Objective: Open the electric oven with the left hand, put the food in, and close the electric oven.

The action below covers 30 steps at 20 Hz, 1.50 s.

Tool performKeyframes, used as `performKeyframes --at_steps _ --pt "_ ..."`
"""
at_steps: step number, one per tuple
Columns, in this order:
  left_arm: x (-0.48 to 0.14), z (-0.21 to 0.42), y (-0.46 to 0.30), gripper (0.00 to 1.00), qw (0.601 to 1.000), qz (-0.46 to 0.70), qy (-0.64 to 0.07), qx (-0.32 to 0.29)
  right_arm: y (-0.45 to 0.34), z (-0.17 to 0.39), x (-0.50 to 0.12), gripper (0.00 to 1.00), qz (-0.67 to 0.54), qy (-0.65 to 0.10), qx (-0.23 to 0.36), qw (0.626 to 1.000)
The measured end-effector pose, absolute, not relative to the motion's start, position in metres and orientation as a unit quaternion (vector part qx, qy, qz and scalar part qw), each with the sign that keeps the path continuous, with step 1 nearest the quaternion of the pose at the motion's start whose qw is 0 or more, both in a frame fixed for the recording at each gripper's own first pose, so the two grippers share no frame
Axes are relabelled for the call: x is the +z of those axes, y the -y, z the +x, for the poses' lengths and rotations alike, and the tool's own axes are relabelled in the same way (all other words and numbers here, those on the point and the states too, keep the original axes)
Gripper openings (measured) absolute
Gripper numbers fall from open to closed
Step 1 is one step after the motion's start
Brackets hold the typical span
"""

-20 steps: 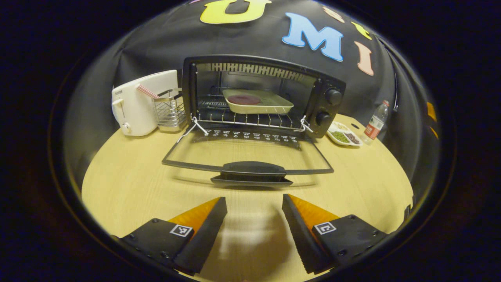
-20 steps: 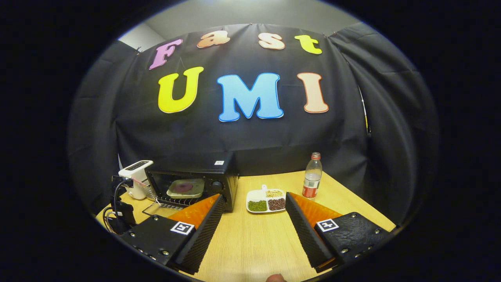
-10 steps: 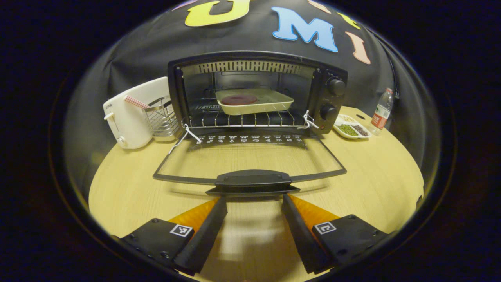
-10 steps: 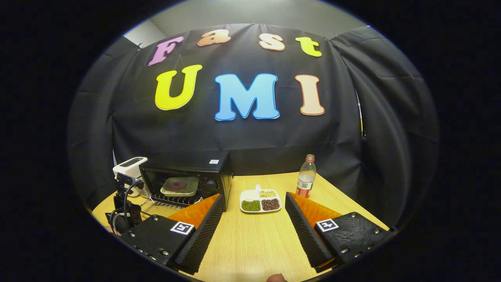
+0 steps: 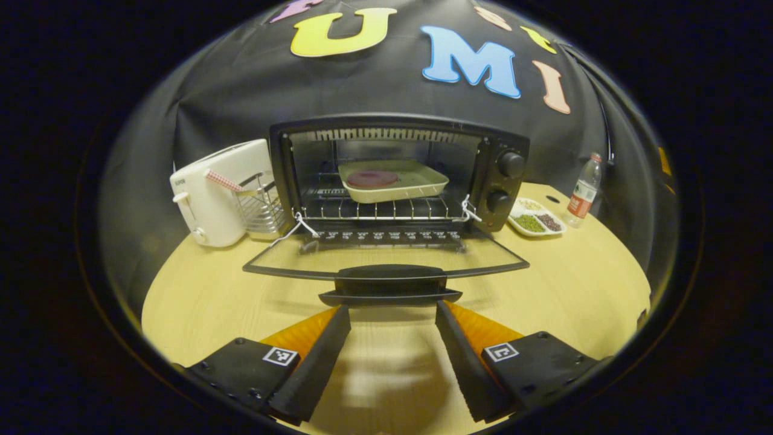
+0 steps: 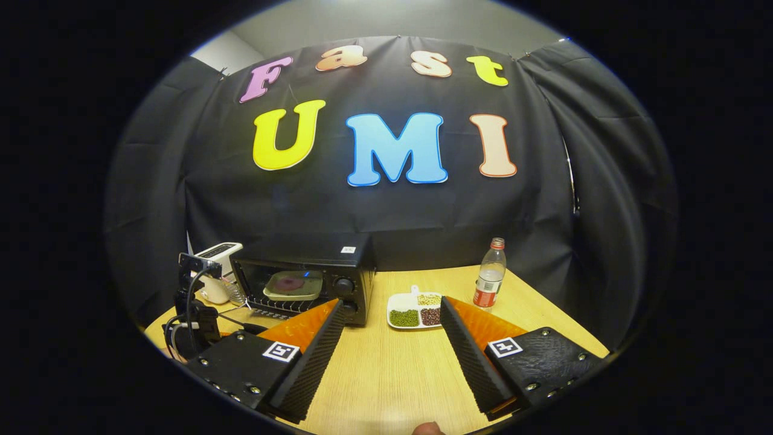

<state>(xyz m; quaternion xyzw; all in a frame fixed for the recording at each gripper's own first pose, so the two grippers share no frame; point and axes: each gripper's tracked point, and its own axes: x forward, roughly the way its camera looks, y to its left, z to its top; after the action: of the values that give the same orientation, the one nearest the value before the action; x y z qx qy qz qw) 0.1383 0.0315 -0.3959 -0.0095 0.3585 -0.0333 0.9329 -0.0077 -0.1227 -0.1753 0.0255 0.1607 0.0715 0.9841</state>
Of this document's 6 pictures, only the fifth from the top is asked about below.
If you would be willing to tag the white toaster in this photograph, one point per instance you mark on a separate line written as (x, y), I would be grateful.
(211, 205)

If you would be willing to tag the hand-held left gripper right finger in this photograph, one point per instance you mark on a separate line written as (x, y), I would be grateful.
(468, 368)

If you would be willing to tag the black electric oven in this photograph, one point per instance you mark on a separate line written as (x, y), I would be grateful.
(510, 181)

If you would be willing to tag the white divided snack dish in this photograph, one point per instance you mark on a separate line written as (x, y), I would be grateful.
(536, 217)

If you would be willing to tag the clear bottle with red label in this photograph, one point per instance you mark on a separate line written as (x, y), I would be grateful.
(581, 199)

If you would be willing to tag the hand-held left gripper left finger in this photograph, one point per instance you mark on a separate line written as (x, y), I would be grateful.
(314, 368)

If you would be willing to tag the beige baking tray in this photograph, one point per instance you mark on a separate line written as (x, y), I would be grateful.
(416, 181)

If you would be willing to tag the black backdrop cloth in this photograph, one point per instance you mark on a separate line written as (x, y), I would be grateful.
(241, 90)

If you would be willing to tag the round red meat slice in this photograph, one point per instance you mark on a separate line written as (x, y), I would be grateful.
(372, 179)

